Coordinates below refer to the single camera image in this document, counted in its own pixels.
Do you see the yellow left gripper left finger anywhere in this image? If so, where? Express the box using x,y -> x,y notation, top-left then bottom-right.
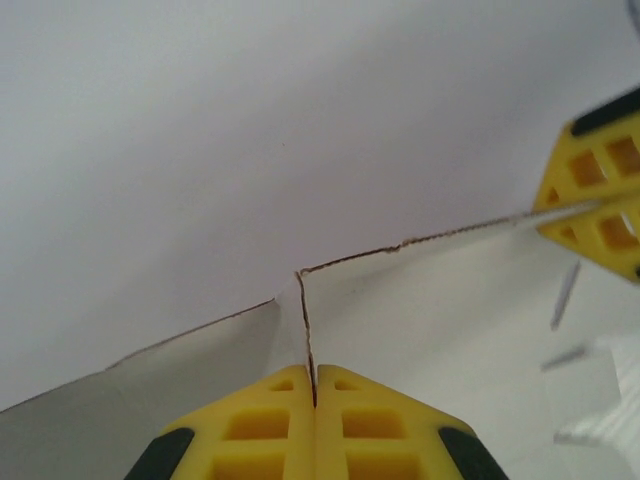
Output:
127,363 -> 316,480

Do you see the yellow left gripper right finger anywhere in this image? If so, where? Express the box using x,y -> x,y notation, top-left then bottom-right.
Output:
314,363 -> 512,480

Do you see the clear plastic bag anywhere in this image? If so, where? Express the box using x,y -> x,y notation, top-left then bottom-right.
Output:
0,202 -> 640,480

